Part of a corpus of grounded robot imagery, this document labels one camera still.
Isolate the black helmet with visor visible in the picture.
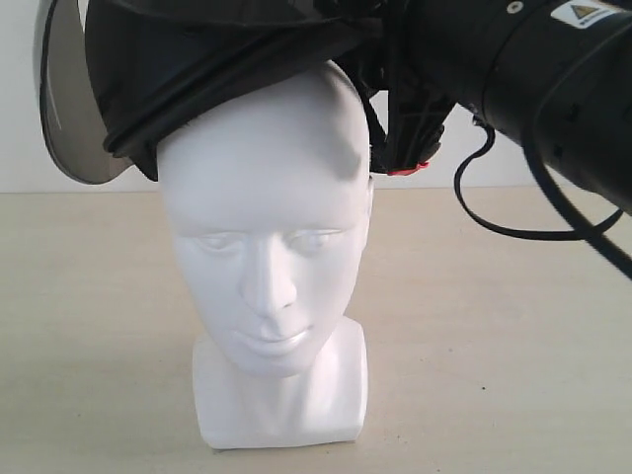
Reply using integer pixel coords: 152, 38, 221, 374
33, 1, 454, 185

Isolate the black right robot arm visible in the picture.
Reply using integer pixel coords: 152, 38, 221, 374
384, 1, 631, 209

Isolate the white mannequin head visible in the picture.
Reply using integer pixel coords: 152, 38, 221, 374
157, 62, 373, 449

